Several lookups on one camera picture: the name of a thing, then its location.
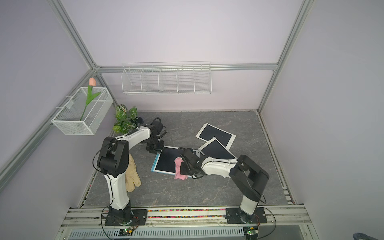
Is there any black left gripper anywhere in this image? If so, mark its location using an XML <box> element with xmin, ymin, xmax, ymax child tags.
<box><xmin>146</xmin><ymin>137</ymin><xmax>165</xmax><ymax>154</ymax></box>

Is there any pink microfiber cloth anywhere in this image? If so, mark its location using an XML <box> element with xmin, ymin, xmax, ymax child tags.
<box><xmin>174</xmin><ymin>157</ymin><xmax>189</xmax><ymax>180</ymax></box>

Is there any large blue drawing tablet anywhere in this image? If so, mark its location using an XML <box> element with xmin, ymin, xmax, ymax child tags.
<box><xmin>151</xmin><ymin>146</ymin><xmax>180</xmax><ymax>175</ymax></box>

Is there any white drawing tablet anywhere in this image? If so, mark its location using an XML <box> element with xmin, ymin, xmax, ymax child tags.
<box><xmin>196</xmin><ymin>123</ymin><xmax>236</xmax><ymax>150</ymax></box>
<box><xmin>199</xmin><ymin>137</ymin><xmax>237</xmax><ymax>160</ymax></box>

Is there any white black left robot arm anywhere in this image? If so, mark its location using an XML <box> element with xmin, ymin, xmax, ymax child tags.
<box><xmin>97</xmin><ymin>118</ymin><xmax>167</xmax><ymax>227</ymax></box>

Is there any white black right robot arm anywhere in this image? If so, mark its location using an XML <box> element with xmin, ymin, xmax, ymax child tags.
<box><xmin>178</xmin><ymin>148</ymin><xmax>270</xmax><ymax>225</ymax></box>

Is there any green potted plant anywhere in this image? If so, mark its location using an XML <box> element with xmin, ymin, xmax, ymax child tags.
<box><xmin>113</xmin><ymin>105</ymin><xmax>139</xmax><ymax>134</ymax></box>

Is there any beige cloth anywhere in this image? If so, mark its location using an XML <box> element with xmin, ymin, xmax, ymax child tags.
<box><xmin>125</xmin><ymin>154</ymin><xmax>142</xmax><ymax>192</ymax></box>

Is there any white ventilation grille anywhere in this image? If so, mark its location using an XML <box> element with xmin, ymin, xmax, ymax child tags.
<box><xmin>67</xmin><ymin>227</ymin><xmax>245</xmax><ymax>240</ymax></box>

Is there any pink artificial tulip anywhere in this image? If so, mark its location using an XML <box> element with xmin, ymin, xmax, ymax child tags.
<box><xmin>80</xmin><ymin>78</ymin><xmax>101</xmax><ymax>121</ymax></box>

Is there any white mesh side basket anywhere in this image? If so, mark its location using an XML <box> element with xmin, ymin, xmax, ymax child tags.
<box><xmin>51</xmin><ymin>87</ymin><xmax>113</xmax><ymax>136</ymax></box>

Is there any white wire wall basket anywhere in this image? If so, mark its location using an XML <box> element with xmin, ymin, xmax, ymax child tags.
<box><xmin>121</xmin><ymin>62</ymin><xmax>212</xmax><ymax>95</ymax></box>

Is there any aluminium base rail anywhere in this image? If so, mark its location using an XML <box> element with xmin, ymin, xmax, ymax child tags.
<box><xmin>59</xmin><ymin>205</ymin><xmax>314</xmax><ymax>230</ymax></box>

